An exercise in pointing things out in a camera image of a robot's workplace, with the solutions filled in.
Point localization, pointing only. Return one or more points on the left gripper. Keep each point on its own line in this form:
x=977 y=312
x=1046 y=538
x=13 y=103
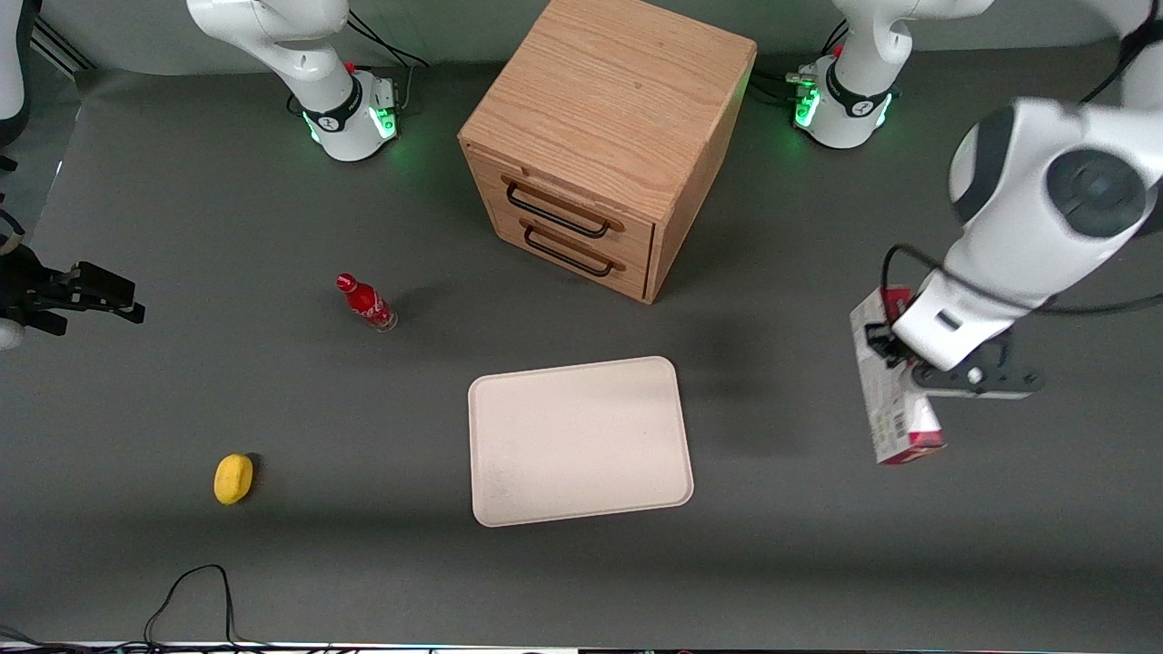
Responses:
x=879 y=342

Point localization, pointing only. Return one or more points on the red cookie box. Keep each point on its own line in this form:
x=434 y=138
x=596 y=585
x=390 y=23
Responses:
x=886 y=409

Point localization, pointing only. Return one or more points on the red cola bottle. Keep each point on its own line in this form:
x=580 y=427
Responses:
x=366 y=302

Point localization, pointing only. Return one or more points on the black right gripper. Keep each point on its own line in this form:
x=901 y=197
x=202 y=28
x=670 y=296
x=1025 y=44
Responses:
x=27 y=292

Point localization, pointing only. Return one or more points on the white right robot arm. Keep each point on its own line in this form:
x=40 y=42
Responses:
x=318 y=54

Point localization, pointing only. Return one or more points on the wooden drawer cabinet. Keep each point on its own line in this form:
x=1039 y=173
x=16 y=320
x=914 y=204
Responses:
x=609 y=86

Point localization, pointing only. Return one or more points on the yellow lemon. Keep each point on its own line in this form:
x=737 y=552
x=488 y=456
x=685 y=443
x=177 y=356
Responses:
x=233 y=479

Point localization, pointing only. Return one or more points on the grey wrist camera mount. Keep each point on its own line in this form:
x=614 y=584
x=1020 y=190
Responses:
x=999 y=380

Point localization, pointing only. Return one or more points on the wooden drawer front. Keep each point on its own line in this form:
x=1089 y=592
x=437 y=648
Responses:
x=636 y=232
x=636 y=277

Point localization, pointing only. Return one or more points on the beige rectangular tray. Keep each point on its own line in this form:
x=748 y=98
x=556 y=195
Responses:
x=581 y=440

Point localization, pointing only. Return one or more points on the aluminium frame rail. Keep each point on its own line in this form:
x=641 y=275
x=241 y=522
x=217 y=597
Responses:
x=64 y=50

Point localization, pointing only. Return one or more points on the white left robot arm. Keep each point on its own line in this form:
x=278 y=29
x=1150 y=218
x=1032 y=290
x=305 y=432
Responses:
x=1027 y=209

